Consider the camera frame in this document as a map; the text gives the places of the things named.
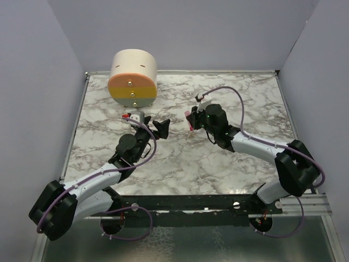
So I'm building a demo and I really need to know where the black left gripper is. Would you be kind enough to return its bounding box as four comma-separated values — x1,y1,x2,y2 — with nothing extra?
134,116,170,162

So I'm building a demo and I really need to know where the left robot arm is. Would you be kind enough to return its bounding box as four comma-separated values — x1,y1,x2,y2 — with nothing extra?
28,111,171,241

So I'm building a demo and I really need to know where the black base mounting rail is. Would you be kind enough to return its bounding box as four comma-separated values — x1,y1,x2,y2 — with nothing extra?
116,194,282,227

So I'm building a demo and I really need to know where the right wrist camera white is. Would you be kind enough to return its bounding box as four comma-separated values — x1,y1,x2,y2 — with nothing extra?
195,92,212,113

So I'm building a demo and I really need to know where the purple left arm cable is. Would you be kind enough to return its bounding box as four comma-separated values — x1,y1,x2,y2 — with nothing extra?
37,116,158,241

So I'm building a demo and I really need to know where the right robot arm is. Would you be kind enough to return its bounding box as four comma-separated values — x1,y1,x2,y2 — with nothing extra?
185,104,321,213

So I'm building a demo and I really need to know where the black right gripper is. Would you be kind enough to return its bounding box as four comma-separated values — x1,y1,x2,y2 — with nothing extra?
186,103,218,137

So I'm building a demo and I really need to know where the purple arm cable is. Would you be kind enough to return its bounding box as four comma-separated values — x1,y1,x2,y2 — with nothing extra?
37,116,158,241
203,86,326,237

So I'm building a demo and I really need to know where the aluminium table frame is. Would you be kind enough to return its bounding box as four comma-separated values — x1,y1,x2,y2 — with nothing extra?
29,71,345,261

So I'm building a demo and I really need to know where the round three-drawer storage box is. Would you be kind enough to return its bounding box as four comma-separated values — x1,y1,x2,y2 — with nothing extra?
107,49,157,108

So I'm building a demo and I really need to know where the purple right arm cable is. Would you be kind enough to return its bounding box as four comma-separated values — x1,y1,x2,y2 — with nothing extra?
203,86,326,237

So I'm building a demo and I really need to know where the pink strap keyring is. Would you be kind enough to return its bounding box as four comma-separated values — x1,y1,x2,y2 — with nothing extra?
184,110,195,132

